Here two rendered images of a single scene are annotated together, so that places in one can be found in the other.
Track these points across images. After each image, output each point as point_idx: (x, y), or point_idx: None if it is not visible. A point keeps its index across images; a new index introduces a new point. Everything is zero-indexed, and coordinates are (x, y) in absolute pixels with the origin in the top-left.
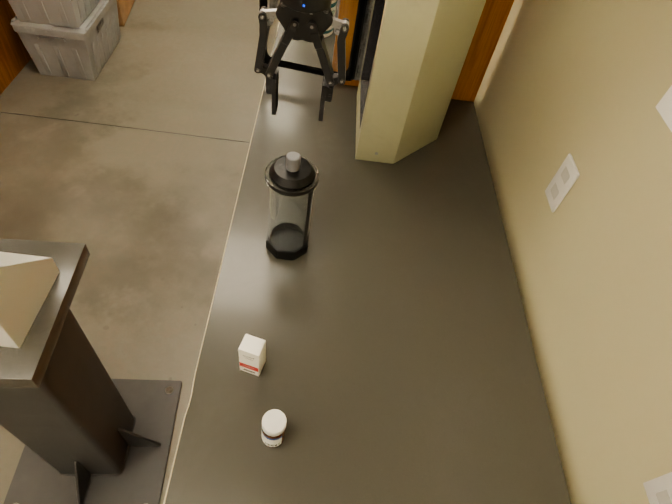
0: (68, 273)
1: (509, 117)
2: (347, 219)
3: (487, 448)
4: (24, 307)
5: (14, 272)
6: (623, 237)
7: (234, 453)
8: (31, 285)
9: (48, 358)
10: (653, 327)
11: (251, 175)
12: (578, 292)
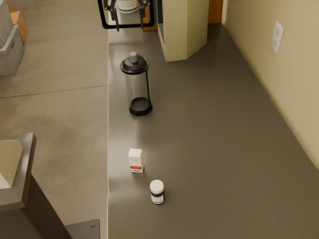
0: (28, 147)
1: (241, 21)
2: (169, 90)
3: (277, 179)
4: (9, 165)
5: (2, 144)
6: (314, 46)
7: (139, 211)
8: (11, 153)
9: (27, 191)
10: None
11: (112, 81)
12: (302, 86)
